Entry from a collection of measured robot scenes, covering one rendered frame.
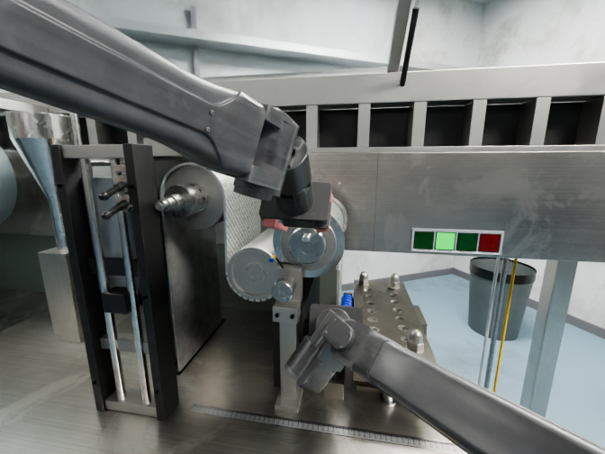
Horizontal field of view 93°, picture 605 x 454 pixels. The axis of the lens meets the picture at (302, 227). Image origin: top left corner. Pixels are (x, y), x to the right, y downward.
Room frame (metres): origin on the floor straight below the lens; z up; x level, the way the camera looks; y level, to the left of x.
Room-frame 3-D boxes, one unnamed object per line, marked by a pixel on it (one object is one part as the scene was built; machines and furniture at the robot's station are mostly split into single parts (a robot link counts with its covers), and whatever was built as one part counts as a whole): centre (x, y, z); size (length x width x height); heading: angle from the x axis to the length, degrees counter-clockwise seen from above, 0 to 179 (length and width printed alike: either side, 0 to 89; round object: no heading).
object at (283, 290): (0.50, 0.04, 1.18); 0.04 x 0.02 x 0.04; 80
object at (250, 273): (0.71, 0.08, 1.17); 0.26 x 0.12 x 0.12; 170
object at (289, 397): (0.54, 0.03, 1.05); 0.06 x 0.05 x 0.31; 170
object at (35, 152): (0.80, 0.68, 1.18); 0.14 x 0.14 x 0.57
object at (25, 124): (0.80, 0.68, 1.50); 0.14 x 0.14 x 0.06
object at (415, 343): (0.54, -0.23, 1.05); 0.04 x 0.04 x 0.04
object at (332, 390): (0.68, -0.09, 0.92); 0.28 x 0.04 x 0.04; 170
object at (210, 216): (0.74, 0.21, 1.33); 0.25 x 0.14 x 0.14; 170
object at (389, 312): (0.70, -0.22, 1.00); 0.40 x 0.16 x 0.06; 170
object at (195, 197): (0.59, 0.24, 1.33); 0.06 x 0.06 x 0.06; 80
